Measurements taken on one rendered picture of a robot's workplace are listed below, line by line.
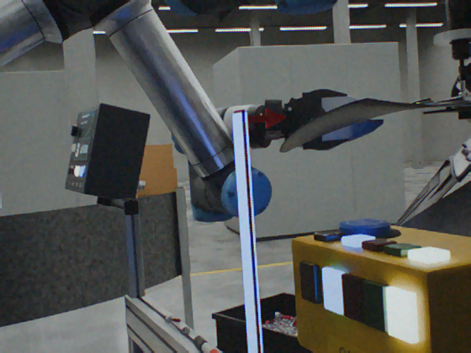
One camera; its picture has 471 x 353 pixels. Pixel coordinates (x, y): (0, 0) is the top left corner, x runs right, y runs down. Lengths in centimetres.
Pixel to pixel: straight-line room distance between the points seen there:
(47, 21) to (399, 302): 72
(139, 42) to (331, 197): 639
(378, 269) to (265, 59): 658
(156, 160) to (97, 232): 630
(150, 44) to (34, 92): 582
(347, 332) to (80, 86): 456
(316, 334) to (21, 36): 66
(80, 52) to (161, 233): 253
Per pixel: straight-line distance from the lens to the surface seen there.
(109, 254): 250
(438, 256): 38
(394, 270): 38
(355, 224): 47
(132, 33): 85
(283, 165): 693
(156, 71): 85
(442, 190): 97
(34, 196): 664
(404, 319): 38
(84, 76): 493
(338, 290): 43
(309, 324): 49
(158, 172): 873
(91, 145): 124
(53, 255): 238
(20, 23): 96
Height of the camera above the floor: 115
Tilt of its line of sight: 3 degrees down
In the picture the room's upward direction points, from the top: 4 degrees counter-clockwise
